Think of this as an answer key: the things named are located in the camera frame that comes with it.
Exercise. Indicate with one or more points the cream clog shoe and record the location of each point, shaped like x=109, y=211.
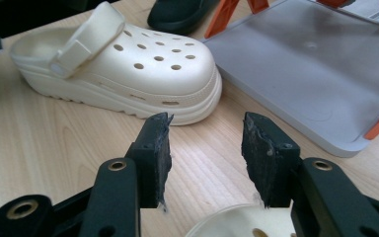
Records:
x=230, y=220
x=151, y=79

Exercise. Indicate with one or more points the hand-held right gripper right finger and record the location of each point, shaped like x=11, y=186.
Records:
x=269, y=161

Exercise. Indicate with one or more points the black shoe insole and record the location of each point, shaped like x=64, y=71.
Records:
x=181, y=15

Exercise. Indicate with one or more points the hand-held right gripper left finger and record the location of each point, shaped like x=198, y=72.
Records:
x=153, y=164

